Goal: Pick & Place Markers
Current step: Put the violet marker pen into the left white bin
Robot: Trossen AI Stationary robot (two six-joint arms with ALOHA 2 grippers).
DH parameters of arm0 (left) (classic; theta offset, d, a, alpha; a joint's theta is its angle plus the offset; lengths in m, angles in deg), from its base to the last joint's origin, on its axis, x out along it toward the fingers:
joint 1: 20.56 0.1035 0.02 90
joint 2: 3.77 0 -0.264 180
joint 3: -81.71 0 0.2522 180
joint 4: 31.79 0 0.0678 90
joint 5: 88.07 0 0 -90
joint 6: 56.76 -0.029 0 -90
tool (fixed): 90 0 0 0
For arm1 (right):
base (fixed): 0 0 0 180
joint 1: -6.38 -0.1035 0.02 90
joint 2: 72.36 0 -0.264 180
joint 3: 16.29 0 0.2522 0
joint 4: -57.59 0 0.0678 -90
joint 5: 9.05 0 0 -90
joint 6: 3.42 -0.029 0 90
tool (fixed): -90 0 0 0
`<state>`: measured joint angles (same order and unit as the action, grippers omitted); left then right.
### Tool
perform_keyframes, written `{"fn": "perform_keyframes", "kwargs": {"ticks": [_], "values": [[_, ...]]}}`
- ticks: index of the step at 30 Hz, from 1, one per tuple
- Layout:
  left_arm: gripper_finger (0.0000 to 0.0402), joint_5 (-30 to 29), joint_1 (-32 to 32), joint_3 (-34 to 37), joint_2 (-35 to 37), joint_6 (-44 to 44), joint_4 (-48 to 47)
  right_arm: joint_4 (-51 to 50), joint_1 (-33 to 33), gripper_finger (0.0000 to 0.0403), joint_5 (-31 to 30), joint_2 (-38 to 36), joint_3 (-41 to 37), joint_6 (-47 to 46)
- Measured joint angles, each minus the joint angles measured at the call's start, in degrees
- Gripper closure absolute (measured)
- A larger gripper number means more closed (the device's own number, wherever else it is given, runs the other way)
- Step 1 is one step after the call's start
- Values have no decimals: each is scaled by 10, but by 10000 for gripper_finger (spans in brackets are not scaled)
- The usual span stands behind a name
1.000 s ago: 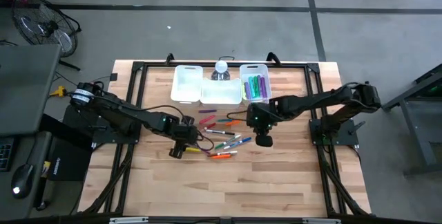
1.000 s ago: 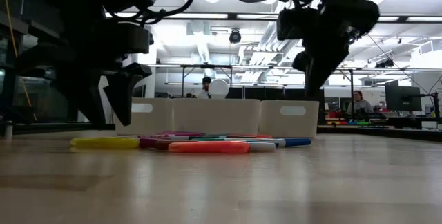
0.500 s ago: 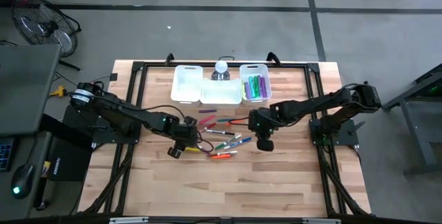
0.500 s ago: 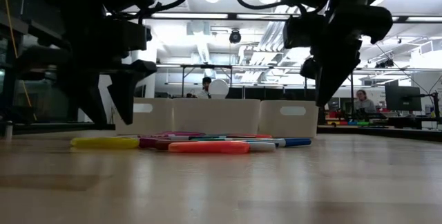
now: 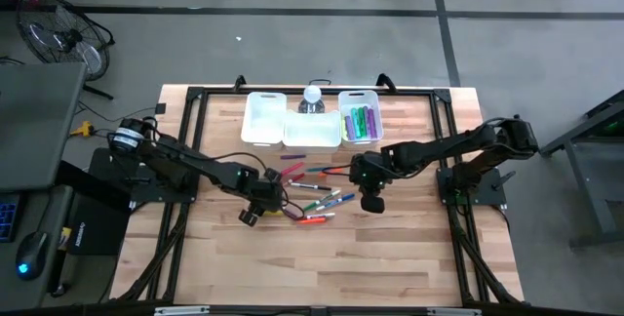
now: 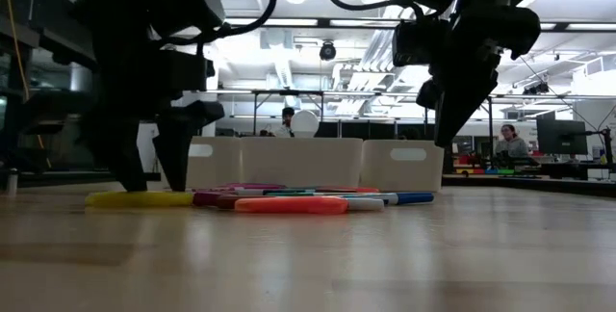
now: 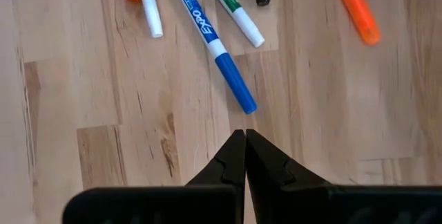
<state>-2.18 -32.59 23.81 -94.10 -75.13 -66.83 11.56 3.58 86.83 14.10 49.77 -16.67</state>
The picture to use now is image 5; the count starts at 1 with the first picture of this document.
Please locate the orange thin marker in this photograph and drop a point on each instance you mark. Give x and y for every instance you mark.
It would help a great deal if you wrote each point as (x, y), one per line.
(331, 172)

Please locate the purple thin marker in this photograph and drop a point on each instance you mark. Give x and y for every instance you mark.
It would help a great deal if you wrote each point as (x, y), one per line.
(292, 157)

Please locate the black floor fan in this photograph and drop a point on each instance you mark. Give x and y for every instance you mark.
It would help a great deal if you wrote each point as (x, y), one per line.
(73, 40)

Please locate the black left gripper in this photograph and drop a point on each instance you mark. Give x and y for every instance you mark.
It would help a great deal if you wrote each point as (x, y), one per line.
(263, 196)

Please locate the green thin marker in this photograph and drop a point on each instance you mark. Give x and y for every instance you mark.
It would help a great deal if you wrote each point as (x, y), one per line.
(322, 200)

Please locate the yellow power plug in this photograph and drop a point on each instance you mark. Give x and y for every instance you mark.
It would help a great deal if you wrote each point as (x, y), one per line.
(84, 129)

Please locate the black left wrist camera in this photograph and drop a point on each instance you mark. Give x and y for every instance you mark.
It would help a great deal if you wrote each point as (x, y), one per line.
(273, 175)

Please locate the purple highlighter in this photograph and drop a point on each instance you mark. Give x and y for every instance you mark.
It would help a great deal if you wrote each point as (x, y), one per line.
(350, 128)
(372, 123)

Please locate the grey flat panel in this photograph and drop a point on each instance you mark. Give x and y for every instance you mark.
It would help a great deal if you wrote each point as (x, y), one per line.
(39, 126)

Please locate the black box white print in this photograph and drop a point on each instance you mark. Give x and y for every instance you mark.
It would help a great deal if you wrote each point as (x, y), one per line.
(97, 228)

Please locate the yellow highlighter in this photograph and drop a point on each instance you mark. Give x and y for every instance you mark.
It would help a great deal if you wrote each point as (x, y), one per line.
(275, 213)

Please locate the dark metal cart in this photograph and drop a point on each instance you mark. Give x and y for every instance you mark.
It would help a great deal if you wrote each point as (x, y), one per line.
(590, 199)

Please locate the keyboard with blue keys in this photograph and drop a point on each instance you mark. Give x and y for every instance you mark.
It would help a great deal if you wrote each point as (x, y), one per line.
(7, 218)

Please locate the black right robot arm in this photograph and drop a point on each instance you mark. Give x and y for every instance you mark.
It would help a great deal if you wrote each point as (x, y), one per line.
(439, 147)

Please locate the brown thin marker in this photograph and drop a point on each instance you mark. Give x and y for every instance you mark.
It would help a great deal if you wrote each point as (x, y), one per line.
(322, 215)

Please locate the blue thin marker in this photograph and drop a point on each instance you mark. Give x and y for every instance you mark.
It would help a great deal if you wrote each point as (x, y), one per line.
(336, 202)

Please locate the teal highlighter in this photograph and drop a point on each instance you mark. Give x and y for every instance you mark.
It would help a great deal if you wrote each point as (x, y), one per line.
(356, 123)

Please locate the dark grey desk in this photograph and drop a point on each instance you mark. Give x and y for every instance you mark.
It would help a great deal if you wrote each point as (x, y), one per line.
(10, 277)

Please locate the white metal bracket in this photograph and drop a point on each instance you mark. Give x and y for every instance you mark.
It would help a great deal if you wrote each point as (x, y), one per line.
(453, 311)
(180, 310)

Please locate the black computer mouse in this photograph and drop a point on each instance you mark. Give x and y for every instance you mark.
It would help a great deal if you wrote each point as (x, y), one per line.
(31, 252)

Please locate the light green highlighter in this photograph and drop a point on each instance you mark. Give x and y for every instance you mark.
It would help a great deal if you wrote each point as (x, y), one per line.
(344, 130)

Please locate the orange highlighter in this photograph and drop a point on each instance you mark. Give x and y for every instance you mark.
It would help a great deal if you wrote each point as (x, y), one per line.
(312, 220)

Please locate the black thin marker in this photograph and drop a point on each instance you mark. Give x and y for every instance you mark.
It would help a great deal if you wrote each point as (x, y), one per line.
(312, 186)

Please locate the teal thin marker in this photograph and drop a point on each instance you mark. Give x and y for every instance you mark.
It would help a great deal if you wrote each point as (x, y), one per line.
(317, 169)

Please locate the wide white plastic bin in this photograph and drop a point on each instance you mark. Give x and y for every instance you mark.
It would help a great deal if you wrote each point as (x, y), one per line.
(312, 133)

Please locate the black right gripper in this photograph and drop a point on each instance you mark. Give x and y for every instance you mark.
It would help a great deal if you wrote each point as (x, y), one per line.
(374, 184)

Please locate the small black square box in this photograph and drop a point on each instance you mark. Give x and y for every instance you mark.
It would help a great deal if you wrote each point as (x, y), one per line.
(160, 108)

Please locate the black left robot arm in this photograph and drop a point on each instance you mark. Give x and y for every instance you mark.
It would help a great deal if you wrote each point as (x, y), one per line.
(185, 162)

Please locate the yellow paper tag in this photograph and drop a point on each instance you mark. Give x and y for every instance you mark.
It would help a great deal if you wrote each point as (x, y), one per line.
(64, 238)

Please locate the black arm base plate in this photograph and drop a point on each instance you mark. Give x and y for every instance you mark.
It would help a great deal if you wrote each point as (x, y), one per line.
(487, 184)
(112, 160)

